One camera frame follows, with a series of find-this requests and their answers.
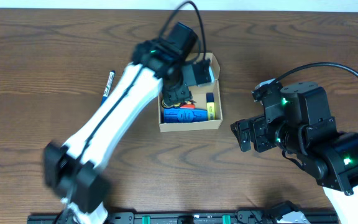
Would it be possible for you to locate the red marker pen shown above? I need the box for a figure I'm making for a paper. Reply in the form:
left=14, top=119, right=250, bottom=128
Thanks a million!
left=180, top=104, right=195, bottom=110

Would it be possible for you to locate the blue utility knife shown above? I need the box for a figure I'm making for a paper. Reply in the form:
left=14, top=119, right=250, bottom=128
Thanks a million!
left=163, top=108, right=208, bottom=123

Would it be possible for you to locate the yellow highlighter pen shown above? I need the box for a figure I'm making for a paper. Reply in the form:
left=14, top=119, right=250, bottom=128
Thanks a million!
left=206, top=93, right=216, bottom=120

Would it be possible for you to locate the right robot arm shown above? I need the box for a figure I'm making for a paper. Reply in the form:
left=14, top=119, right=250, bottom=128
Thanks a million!
left=231, top=82, right=358, bottom=223

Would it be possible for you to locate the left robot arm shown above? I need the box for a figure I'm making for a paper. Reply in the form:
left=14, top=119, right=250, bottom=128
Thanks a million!
left=43, top=37, right=197, bottom=223

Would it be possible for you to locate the open cardboard box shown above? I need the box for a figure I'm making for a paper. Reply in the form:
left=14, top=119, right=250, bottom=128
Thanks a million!
left=157, top=52, right=223, bottom=133

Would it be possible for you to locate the blue whiteboard marker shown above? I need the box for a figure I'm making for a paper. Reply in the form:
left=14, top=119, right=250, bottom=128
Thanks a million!
left=101, top=70, right=116, bottom=105

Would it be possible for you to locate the black mounting rail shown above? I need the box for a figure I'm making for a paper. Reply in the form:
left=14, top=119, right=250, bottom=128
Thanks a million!
left=27, top=200, right=339, bottom=224

